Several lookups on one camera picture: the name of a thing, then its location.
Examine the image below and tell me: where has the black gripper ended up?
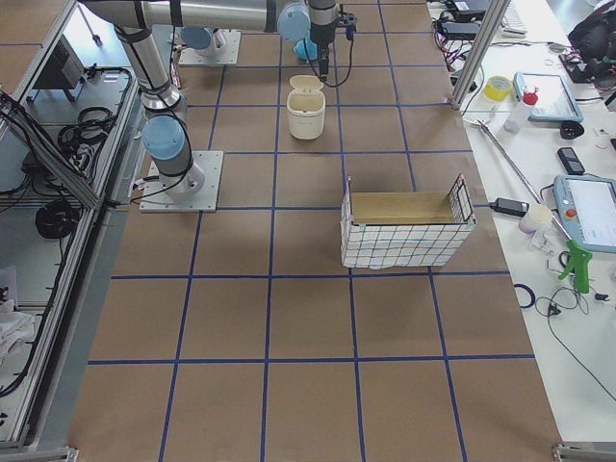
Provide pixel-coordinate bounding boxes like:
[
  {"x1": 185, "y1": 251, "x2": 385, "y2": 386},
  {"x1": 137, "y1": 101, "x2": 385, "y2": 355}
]
[{"x1": 308, "y1": 0, "x2": 337, "y2": 80}]

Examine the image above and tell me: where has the cream white trash can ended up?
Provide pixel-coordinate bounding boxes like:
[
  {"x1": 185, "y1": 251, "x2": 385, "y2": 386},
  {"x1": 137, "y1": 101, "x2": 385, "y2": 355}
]
[{"x1": 286, "y1": 75, "x2": 325, "y2": 141}]

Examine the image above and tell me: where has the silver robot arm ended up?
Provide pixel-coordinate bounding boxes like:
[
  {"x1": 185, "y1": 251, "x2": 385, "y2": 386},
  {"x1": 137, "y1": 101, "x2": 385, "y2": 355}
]
[
  {"x1": 82, "y1": 1, "x2": 357, "y2": 116},
  {"x1": 180, "y1": 27, "x2": 227, "y2": 53}
]

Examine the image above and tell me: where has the blue teddy bear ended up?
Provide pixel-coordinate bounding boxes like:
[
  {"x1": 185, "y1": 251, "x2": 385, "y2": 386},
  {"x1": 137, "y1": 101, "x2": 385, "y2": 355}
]
[{"x1": 294, "y1": 37, "x2": 318, "y2": 62}]

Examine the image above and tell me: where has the black laptop power brick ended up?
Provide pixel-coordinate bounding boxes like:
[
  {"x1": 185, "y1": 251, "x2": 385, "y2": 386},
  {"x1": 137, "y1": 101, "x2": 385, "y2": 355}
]
[{"x1": 439, "y1": 22, "x2": 480, "y2": 40}]

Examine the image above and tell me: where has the long metal rod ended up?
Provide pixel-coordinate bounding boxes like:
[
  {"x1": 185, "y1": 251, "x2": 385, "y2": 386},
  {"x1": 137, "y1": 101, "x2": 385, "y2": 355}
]
[{"x1": 473, "y1": 119, "x2": 573, "y2": 242}]

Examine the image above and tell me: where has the yellow tape roll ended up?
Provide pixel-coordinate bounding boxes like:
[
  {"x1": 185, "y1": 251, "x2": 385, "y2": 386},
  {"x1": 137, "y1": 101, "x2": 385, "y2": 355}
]
[{"x1": 483, "y1": 76, "x2": 512, "y2": 101}]

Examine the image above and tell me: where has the clear bottle red cap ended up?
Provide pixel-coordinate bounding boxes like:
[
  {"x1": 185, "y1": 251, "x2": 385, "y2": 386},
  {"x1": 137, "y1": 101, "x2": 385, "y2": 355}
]
[{"x1": 503, "y1": 87, "x2": 538, "y2": 134}]

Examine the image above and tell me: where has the teach pendant far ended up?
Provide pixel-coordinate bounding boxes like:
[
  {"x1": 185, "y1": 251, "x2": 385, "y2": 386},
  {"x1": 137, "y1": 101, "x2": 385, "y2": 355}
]
[{"x1": 513, "y1": 71, "x2": 583, "y2": 122}]

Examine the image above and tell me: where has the teach pendant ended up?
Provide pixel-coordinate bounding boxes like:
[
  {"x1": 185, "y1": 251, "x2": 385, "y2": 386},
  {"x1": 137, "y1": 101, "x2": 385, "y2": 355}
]
[
  {"x1": 553, "y1": 175, "x2": 615, "y2": 253},
  {"x1": 513, "y1": 71, "x2": 583, "y2": 122}
]

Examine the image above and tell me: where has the black power adapter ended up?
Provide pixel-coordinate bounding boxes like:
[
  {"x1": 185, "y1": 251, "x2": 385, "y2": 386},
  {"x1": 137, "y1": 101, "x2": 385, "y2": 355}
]
[{"x1": 489, "y1": 197, "x2": 529, "y2": 218}]

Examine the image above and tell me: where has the black remote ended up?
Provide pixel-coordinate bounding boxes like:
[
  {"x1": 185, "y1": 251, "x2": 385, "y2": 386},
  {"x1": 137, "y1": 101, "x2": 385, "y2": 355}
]
[{"x1": 556, "y1": 147, "x2": 585, "y2": 176}]

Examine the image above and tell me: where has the white paper cup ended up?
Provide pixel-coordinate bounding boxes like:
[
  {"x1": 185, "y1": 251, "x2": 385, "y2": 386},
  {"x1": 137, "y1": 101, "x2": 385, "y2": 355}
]
[{"x1": 518, "y1": 203, "x2": 552, "y2": 234}]

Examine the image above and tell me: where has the teach pendant near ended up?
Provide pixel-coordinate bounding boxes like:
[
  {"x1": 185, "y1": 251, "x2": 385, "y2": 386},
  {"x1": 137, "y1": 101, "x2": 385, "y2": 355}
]
[{"x1": 553, "y1": 175, "x2": 615, "y2": 253}]

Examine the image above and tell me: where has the green plastic gun tool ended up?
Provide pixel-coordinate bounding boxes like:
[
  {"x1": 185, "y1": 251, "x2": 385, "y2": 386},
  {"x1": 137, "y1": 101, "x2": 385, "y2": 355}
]
[{"x1": 558, "y1": 240, "x2": 593, "y2": 294}]

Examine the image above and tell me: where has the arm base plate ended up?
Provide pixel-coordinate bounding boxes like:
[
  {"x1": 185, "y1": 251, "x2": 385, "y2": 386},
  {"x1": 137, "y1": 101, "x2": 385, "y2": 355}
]
[
  {"x1": 139, "y1": 151, "x2": 224, "y2": 213},
  {"x1": 179, "y1": 27, "x2": 242, "y2": 67}
]

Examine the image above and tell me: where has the aluminium frame post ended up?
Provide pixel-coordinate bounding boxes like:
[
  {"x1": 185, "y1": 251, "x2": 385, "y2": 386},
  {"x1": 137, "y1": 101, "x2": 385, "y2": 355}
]
[{"x1": 450, "y1": 0, "x2": 510, "y2": 109}]

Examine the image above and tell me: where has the coiled black cable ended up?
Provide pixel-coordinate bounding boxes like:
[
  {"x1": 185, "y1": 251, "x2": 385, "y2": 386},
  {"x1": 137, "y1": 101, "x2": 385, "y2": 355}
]
[{"x1": 35, "y1": 199, "x2": 78, "y2": 241}]

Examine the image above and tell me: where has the blue tape ring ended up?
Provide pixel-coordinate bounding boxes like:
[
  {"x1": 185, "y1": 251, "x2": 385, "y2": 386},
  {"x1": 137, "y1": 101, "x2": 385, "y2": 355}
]
[{"x1": 513, "y1": 283, "x2": 536, "y2": 310}]

